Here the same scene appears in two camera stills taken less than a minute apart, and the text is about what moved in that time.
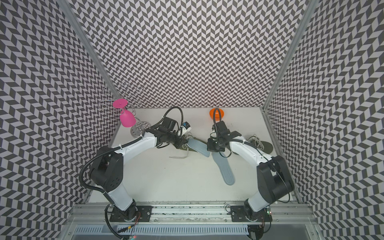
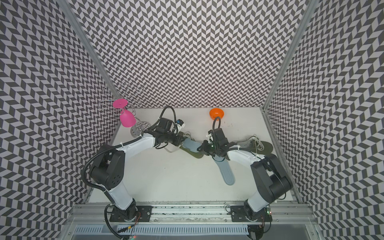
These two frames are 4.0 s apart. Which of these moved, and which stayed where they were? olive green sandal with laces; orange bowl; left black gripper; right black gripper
Moved: olive green sandal with laces; right black gripper
Stayed: left black gripper; orange bowl
